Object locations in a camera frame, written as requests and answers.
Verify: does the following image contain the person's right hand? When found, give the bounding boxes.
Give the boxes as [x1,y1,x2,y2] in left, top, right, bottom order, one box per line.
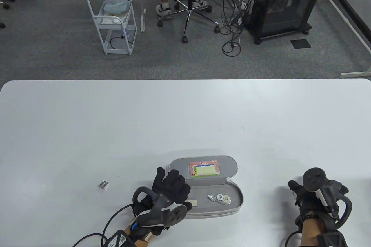
[288,180,350,230]

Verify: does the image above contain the person's left hand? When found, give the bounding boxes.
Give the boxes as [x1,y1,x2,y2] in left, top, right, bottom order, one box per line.
[132,167,193,239]

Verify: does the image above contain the clear correction tape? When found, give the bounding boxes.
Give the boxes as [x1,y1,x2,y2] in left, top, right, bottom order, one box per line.
[207,193,231,204]

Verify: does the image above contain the white cartoon-print pencil case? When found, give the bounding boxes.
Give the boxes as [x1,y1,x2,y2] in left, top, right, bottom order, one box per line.
[168,156,244,219]

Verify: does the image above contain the person's right forearm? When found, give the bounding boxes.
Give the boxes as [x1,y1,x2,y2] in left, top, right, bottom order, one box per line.
[300,219,326,247]

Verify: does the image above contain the person's left forearm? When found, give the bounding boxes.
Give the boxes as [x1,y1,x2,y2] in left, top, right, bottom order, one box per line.
[125,227,154,247]

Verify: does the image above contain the colourful schedule card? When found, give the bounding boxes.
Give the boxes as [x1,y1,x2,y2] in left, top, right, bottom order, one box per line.
[189,160,221,178]

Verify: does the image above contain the smartwatch with beige band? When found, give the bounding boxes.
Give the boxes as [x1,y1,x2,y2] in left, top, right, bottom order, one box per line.
[130,220,155,242]

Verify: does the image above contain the white utility cart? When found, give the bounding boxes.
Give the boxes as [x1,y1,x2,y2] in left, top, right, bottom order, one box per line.
[86,0,137,56]

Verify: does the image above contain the black floor plate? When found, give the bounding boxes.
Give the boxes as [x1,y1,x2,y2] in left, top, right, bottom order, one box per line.
[290,39,312,49]

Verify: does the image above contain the white desk leg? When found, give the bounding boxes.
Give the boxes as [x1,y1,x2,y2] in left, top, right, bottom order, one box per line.
[136,0,147,32]

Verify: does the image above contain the blue plastic bag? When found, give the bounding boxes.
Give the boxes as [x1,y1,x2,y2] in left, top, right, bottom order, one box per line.
[103,0,129,14]

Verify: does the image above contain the black mesh cabinet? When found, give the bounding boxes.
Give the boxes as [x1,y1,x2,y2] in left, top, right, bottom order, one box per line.
[245,0,326,45]

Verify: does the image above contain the black cable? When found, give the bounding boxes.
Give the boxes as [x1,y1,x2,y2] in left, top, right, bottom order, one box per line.
[72,233,108,247]
[284,230,302,247]
[101,204,134,239]

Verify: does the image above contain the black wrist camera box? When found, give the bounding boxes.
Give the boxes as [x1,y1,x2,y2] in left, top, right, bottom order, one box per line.
[106,230,134,247]
[316,230,348,247]

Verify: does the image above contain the tangle of floor cables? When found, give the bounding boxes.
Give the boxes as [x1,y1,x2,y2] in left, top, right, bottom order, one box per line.
[219,0,259,57]

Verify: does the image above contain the white desk frame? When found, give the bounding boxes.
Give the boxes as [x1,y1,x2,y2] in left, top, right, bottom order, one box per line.
[320,0,371,79]

